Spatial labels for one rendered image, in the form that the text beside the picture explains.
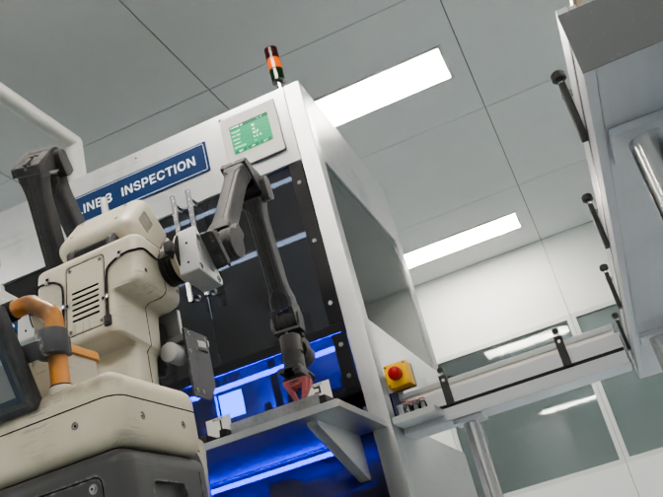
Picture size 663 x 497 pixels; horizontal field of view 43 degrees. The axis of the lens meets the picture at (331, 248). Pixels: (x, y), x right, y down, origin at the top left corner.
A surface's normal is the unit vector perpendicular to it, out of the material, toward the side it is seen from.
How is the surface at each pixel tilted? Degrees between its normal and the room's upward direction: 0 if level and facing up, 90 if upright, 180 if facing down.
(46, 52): 180
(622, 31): 90
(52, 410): 90
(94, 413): 90
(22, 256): 90
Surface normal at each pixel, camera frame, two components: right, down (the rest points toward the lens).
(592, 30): -0.36, -0.32
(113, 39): 0.23, 0.88
